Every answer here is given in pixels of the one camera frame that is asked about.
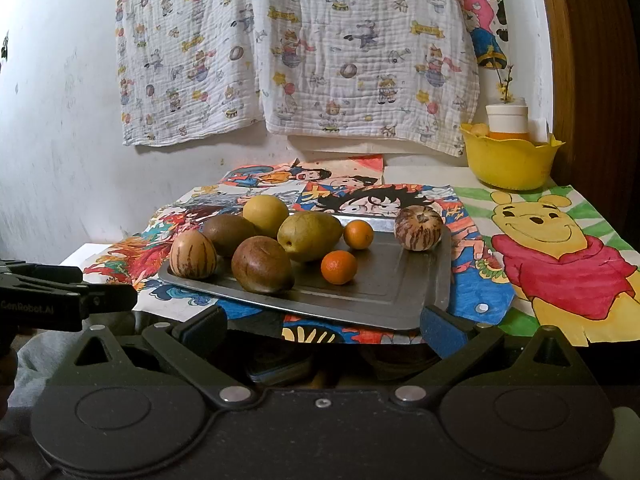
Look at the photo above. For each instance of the dark brown kiwi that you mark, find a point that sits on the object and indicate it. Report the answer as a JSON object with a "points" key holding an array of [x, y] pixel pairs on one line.
{"points": [[262, 265]]}

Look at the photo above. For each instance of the cartoon children drawing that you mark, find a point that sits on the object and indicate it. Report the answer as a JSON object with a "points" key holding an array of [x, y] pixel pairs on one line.
{"points": [[280, 175]]}

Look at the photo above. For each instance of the small orange tangerine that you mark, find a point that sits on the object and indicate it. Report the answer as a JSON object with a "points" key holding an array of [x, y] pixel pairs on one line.
{"points": [[339, 267], [358, 235]]}

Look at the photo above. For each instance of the yellow plastic bowl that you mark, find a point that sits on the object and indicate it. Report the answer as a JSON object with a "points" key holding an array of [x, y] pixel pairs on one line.
{"points": [[510, 162]]}

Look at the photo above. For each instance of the yellow fruit in bowl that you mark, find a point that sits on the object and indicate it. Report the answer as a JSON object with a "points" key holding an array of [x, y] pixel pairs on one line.
{"points": [[480, 130]]}

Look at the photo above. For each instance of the Winnie the Pooh cloth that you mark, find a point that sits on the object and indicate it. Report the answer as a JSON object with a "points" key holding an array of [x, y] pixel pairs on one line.
{"points": [[565, 260]]}

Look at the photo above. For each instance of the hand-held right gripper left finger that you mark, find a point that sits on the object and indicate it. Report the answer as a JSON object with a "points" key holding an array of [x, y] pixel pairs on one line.
{"points": [[202, 327]]}

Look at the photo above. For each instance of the green pear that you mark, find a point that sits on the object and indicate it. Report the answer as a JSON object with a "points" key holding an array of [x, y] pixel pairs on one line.
{"points": [[310, 235]]}

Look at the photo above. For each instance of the cartoon wall poster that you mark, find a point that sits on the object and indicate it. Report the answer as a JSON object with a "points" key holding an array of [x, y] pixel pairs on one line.
{"points": [[482, 15]]}

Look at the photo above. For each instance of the olive brown kiwi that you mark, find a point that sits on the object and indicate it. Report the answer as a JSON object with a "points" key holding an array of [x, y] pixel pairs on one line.
{"points": [[227, 232]]}

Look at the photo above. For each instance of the white card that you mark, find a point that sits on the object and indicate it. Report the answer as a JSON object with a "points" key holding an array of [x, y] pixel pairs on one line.
{"points": [[538, 132]]}

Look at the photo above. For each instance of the printed white blanket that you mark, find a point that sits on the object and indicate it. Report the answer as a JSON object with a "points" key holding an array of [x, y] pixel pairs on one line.
{"points": [[300, 50]]}

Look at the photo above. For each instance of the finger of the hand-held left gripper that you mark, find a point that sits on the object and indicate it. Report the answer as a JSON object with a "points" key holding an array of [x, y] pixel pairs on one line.
{"points": [[110, 299], [40, 272]]}

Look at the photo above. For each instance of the large striped pepino melon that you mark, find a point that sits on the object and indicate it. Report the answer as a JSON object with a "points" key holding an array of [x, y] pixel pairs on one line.
{"points": [[192, 255]]}

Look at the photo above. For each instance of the yellow pear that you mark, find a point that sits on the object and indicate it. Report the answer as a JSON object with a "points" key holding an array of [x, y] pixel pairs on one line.
{"points": [[265, 212]]}

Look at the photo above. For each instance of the wooden door frame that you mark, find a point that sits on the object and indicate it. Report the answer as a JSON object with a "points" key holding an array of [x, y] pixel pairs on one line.
{"points": [[595, 85]]}

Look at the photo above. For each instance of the colourful cartoon table cover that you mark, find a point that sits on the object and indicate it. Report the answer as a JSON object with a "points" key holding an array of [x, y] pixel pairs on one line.
{"points": [[130, 255]]}

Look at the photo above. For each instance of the metal baking tray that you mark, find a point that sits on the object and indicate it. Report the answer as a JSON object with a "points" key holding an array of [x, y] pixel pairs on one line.
{"points": [[380, 290]]}

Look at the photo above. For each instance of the white and orange jar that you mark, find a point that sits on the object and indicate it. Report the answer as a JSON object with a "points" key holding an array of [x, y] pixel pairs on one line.
{"points": [[507, 120]]}

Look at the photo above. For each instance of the thin budding twig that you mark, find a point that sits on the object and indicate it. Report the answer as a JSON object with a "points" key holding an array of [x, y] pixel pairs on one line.
{"points": [[506, 85]]}

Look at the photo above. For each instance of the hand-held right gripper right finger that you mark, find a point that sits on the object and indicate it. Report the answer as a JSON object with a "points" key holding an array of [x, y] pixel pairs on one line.
{"points": [[442, 332]]}

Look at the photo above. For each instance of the small striped pepino melon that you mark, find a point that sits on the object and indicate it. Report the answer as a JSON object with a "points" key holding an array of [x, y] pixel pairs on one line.
{"points": [[419, 227]]}

